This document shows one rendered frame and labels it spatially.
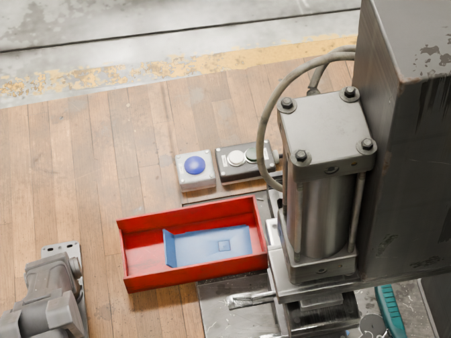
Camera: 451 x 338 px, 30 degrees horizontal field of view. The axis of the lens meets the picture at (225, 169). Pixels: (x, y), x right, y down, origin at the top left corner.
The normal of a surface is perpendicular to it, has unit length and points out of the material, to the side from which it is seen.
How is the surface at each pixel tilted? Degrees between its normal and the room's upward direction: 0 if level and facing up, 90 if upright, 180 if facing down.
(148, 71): 0
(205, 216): 90
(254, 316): 0
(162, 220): 90
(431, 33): 0
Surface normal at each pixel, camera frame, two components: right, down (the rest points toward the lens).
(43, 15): -0.05, -0.54
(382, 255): 0.17, 0.82
